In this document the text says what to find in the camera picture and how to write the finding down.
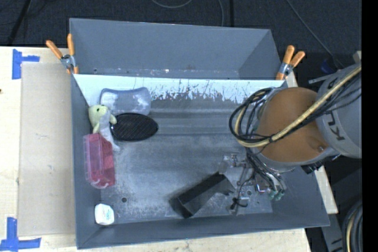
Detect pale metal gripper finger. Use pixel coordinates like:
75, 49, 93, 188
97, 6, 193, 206
230, 188, 253, 215
219, 153, 246, 175

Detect dark green flat block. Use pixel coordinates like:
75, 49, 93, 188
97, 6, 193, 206
168, 171, 237, 219

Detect grey metal bin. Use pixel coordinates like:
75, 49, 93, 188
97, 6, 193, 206
69, 18, 331, 249

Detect black oval mesh object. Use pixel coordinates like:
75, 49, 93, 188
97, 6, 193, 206
110, 113, 159, 142

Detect pink clear plastic box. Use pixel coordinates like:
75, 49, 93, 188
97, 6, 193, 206
83, 132, 116, 189

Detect small white container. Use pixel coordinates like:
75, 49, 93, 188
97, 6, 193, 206
94, 203, 115, 226

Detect pale green toy animal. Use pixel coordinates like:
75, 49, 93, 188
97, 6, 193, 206
87, 104, 121, 153

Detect pale flat board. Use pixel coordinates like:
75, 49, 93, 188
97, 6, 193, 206
17, 61, 78, 237

